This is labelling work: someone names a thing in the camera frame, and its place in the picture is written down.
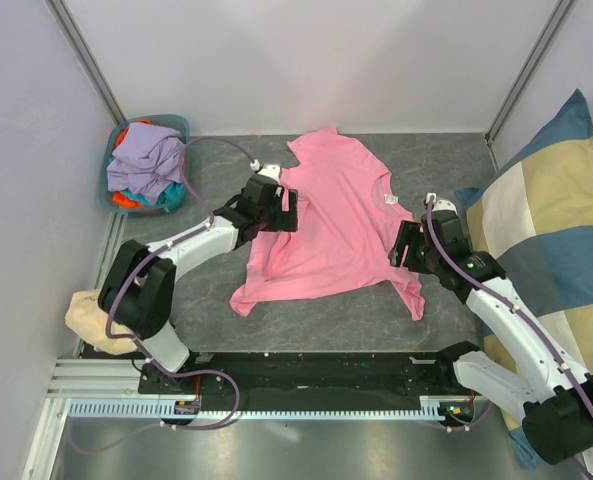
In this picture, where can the pink t shirt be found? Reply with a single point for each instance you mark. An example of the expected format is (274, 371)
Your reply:
(348, 222)

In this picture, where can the blue cream checked pillow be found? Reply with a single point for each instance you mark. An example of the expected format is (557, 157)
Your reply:
(535, 217)

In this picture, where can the light blue cable duct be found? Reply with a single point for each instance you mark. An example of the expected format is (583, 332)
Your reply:
(429, 410)

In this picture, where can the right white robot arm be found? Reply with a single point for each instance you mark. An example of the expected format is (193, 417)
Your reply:
(551, 393)

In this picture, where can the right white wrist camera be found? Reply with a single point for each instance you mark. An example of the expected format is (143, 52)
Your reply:
(439, 207)

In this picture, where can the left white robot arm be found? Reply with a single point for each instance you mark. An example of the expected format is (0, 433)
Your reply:
(139, 287)

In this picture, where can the aluminium frame post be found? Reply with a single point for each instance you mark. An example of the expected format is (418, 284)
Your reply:
(551, 28)
(81, 49)

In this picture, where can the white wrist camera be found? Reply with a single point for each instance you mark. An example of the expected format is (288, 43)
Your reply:
(265, 174)
(439, 207)

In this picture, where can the lilac t shirt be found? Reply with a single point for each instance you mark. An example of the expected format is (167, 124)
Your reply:
(150, 140)

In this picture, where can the teal t shirt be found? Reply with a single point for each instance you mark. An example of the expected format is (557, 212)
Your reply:
(157, 181)

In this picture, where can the right aluminium frame post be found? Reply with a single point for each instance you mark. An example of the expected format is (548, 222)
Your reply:
(551, 28)

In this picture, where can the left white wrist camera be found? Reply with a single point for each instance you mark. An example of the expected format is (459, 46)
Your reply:
(265, 174)

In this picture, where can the teal plastic laundry basket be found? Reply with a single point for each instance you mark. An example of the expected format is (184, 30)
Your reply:
(167, 120)

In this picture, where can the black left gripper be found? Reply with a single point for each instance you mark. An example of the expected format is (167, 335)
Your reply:
(287, 221)

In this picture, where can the left aluminium frame post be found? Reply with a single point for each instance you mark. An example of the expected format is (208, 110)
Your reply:
(81, 49)

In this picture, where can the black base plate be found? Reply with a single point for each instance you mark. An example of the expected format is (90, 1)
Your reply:
(310, 381)

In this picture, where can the orange t shirt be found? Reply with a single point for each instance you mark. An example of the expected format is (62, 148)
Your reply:
(127, 199)

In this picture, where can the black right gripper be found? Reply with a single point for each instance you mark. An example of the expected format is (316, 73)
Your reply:
(409, 233)

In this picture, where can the beige cloth bag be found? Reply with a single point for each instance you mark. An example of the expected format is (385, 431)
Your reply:
(88, 321)

